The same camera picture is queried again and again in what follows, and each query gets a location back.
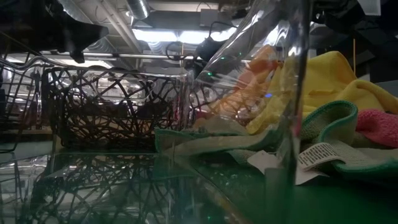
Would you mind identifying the yellow microfiber towel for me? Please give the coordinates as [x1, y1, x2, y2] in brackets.
[247, 50, 398, 135]

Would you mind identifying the bright ceiling light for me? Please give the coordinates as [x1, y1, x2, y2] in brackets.
[132, 28, 240, 45]

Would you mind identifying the grey box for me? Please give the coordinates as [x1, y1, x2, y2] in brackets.
[200, 8, 221, 28]

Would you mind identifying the pink microfiber towel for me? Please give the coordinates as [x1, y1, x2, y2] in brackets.
[355, 108, 398, 149]

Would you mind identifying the white ceiling box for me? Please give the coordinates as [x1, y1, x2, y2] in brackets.
[357, 0, 382, 16]

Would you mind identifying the sage towel with green hem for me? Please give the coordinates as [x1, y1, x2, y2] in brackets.
[154, 100, 398, 183]

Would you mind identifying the orange microfiber towel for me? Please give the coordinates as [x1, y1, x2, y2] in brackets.
[208, 45, 282, 124]

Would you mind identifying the silver ventilation duct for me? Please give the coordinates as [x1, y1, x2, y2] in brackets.
[126, 0, 150, 20]

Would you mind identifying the black round wire basket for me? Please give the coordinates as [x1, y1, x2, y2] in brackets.
[46, 67, 200, 153]

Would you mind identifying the rectangular metal wire basket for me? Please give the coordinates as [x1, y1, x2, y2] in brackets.
[0, 30, 55, 153]

